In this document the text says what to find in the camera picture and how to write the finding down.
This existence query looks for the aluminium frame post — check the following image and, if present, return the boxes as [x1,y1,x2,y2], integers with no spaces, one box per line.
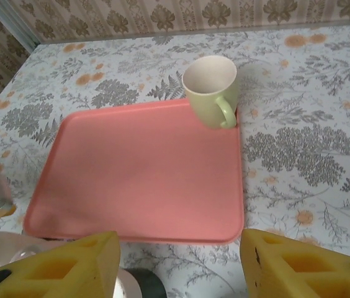
[0,0,41,52]

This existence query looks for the dark green faceted mug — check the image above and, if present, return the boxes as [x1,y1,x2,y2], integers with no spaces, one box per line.
[139,268,167,298]

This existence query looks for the pink faceted mug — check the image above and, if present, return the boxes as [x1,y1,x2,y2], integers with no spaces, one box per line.
[116,268,143,298]

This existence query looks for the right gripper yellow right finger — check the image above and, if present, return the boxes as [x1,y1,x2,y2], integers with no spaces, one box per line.
[240,228,350,298]

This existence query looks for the light green mug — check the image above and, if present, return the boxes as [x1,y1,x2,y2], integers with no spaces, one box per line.
[182,56,238,130]

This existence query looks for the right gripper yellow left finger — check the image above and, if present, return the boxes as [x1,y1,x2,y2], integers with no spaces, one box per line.
[0,230,122,298]

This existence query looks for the pink plastic tray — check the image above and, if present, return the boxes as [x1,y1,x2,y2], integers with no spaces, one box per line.
[23,98,246,245]

